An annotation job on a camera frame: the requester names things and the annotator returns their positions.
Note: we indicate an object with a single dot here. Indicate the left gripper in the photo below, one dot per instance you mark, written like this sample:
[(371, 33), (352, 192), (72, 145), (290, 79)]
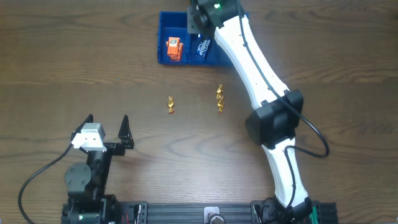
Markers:
[(116, 148)]

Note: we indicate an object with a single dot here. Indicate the gold candy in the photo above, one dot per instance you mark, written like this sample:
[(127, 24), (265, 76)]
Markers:
[(219, 91), (170, 105), (220, 105)]

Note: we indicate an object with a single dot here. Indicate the orange candy box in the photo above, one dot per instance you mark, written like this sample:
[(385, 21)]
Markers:
[(173, 45), (174, 58), (181, 51)]

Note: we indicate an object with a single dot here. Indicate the blue candy pack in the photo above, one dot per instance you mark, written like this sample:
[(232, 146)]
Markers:
[(202, 48)]

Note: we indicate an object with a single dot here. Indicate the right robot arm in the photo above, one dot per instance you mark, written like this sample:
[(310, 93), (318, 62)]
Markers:
[(248, 62)]

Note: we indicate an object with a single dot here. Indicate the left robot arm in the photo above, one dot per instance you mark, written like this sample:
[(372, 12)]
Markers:
[(77, 179)]

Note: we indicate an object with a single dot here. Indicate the blue tray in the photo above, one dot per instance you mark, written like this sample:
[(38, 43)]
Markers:
[(174, 25)]

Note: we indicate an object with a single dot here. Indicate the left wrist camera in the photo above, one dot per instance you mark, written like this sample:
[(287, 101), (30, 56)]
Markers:
[(90, 137)]

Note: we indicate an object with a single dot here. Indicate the mounting rail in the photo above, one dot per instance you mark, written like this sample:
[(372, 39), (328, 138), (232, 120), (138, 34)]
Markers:
[(180, 211)]

